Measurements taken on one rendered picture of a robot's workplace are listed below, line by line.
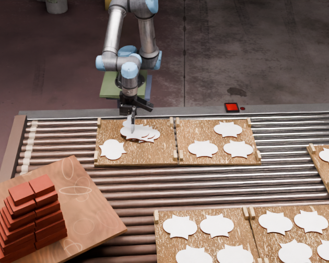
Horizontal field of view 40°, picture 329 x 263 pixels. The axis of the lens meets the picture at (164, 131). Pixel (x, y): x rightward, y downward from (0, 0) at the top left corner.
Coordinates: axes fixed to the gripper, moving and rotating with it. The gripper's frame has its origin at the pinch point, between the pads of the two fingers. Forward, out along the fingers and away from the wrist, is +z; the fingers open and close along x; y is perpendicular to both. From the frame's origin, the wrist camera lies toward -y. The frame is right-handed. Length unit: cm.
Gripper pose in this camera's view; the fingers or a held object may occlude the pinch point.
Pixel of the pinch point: (134, 124)
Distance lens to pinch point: 230.8
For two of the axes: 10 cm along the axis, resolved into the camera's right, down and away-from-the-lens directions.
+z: -0.3, 7.7, 6.4
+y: -10.0, -0.5, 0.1
